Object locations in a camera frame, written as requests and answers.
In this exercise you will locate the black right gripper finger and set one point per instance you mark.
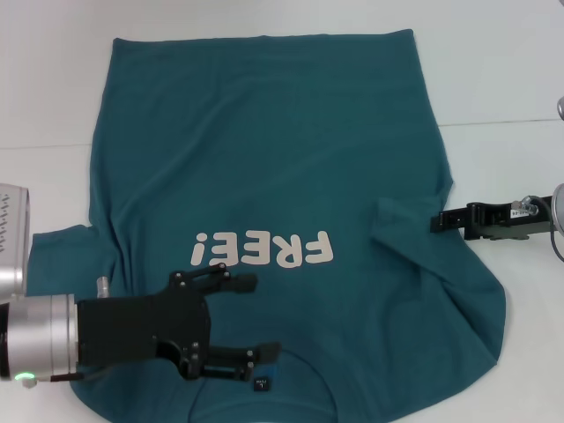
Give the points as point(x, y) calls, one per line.
point(451, 219)

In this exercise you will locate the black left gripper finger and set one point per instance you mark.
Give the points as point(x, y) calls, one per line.
point(233, 363)
point(242, 283)

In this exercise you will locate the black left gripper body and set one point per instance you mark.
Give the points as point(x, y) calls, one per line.
point(136, 328)

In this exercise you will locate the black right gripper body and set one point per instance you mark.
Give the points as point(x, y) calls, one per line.
point(493, 218)

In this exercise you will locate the teal blue printed t-shirt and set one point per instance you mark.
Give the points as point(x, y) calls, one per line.
point(264, 154)

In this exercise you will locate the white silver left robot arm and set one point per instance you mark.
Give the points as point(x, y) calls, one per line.
point(39, 335)

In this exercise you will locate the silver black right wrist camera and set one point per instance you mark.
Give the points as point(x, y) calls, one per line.
point(560, 107)

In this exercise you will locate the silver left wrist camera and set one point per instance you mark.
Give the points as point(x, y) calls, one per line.
point(11, 242)

